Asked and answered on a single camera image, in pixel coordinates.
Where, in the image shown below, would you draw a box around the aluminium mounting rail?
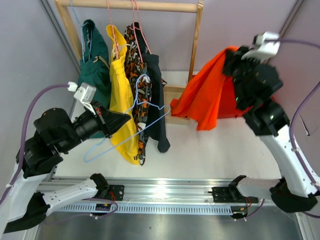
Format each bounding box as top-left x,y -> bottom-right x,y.
33,176 -> 283,203

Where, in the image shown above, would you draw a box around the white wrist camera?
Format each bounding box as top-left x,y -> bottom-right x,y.
67,81 -> 97,114
241,31 -> 280,61

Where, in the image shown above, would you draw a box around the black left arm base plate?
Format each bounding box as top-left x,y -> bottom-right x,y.
105,184 -> 125,202

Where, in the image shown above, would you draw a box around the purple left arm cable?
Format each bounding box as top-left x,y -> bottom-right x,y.
0,83 -> 71,208

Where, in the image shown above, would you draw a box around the pink wire hanger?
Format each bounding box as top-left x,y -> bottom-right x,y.
130,0 -> 152,62

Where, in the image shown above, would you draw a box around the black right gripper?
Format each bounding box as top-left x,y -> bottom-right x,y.
221,45 -> 264,108

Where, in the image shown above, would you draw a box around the pink hanger with yellow shorts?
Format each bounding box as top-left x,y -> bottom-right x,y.
105,0 -> 127,60

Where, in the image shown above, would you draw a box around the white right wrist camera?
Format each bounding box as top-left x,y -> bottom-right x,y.
241,31 -> 280,61

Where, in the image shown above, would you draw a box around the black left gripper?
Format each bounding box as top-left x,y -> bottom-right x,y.
61,98 -> 133,152

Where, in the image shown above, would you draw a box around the wooden clothes rack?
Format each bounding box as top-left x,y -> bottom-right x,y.
54,0 -> 204,125

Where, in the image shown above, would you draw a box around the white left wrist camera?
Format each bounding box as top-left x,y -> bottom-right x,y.
67,81 -> 97,114

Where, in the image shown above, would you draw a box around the slotted cable duct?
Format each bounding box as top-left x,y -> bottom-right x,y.
58,202 -> 233,216

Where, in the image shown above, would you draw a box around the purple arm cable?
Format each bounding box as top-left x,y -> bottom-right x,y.
276,37 -> 320,193
0,83 -> 71,208

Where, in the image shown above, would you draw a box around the yellow shorts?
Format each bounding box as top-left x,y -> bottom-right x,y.
106,25 -> 140,165

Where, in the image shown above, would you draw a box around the orange camouflage shorts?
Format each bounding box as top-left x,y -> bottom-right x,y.
124,24 -> 152,166

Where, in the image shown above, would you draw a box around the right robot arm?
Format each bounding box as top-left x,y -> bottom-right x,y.
222,46 -> 320,213

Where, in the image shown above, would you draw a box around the blue hanger with green shorts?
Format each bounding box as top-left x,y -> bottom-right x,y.
70,0 -> 88,63

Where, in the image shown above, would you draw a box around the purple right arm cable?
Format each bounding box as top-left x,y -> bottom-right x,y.
276,37 -> 320,193

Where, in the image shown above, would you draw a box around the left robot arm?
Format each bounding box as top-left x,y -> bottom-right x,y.
0,105 -> 131,234

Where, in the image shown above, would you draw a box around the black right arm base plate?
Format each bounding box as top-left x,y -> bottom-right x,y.
207,186 -> 259,204

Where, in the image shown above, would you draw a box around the green shorts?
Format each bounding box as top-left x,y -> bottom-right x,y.
77,19 -> 112,139

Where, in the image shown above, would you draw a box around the dark navy shorts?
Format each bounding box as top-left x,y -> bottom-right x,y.
133,21 -> 172,154

